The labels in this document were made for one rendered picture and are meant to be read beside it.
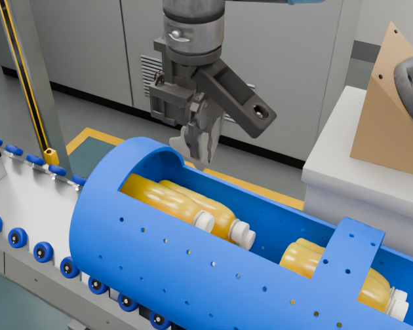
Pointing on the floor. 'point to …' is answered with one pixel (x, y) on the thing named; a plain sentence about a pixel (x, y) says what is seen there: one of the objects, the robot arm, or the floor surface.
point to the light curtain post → (33, 77)
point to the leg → (76, 326)
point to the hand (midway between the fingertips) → (206, 164)
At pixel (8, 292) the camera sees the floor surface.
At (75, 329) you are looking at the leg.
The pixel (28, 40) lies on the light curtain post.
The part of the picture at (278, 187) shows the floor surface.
